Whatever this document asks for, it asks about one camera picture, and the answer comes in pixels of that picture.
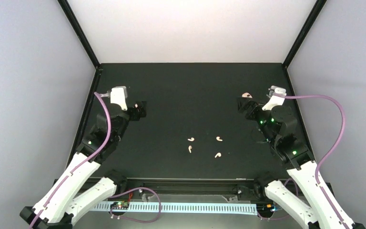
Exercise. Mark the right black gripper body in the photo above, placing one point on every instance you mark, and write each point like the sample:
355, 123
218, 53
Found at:
253, 105

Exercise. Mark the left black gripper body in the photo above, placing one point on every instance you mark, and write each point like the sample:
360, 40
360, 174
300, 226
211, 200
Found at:
135, 115

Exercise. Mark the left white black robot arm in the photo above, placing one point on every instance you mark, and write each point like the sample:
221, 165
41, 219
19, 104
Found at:
63, 206

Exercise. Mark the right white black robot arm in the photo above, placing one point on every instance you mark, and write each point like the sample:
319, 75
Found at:
278, 125

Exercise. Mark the small green circuit board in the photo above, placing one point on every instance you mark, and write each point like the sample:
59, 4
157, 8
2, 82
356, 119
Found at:
119, 205

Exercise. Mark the right base circuit board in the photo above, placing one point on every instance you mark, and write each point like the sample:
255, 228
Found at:
268, 207

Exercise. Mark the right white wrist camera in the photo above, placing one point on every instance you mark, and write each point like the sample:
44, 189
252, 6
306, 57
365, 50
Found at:
277, 97

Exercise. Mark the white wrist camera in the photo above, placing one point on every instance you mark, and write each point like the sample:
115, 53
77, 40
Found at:
277, 97
118, 96

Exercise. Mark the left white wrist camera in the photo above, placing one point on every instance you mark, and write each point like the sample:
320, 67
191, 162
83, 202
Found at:
118, 96

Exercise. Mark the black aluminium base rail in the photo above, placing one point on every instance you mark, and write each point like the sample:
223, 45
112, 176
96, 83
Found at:
241, 187

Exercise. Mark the white slotted cable duct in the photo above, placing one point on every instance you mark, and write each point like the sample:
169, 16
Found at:
206, 208

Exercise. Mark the right black frame post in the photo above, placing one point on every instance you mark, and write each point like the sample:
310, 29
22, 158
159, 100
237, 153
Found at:
311, 18

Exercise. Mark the black frame post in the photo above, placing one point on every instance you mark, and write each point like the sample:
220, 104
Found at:
70, 15
311, 18

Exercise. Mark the left black frame post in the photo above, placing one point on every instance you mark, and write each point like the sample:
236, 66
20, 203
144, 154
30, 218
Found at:
70, 15

